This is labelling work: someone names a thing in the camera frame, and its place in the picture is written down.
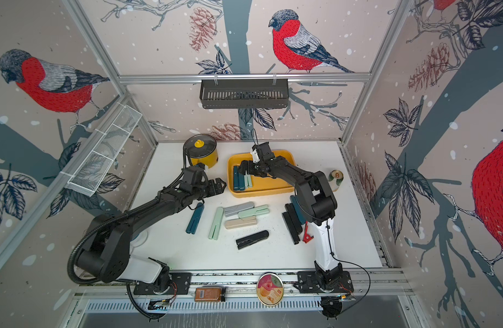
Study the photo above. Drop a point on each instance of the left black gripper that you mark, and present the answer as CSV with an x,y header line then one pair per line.
x,y
213,190

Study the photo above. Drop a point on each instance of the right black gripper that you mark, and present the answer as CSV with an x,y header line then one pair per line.
x,y
251,167

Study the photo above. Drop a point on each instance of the mint green pliers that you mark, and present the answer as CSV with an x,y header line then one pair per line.
x,y
256,211
248,181
216,224

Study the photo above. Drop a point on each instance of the dark teal pliers bottom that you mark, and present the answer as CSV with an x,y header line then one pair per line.
x,y
241,182

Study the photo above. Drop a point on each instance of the black pliers pair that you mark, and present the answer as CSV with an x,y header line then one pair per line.
x,y
291,228

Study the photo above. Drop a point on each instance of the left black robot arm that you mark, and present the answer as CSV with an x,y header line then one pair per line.
x,y
104,252

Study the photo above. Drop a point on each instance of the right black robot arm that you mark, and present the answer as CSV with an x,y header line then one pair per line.
x,y
316,200

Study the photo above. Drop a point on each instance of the grey pruning pliers centre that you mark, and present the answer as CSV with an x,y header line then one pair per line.
x,y
235,209

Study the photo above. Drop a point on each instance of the beige pruning pliers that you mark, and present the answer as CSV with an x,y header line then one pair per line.
x,y
240,223

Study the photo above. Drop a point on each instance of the small brown box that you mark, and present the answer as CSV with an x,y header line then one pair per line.
x,y
210,294

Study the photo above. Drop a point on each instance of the yellow pot with dark lid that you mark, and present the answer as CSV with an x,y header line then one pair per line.
x,y
201,148

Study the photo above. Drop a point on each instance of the red plastic tool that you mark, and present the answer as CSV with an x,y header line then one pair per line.
x,y
307,237

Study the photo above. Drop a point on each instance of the round pink tin lid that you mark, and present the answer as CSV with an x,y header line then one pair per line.
x,y
270,289

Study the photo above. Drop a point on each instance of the black hanging wire basket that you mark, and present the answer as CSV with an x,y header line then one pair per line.
x,y
244,94

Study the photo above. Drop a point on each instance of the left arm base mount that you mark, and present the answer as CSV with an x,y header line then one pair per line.
x,y
166,283

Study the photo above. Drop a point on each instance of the white mesh wall basket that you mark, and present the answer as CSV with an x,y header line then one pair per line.
x,y
107,142

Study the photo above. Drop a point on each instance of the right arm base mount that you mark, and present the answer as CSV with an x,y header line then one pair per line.
x,y
336,280

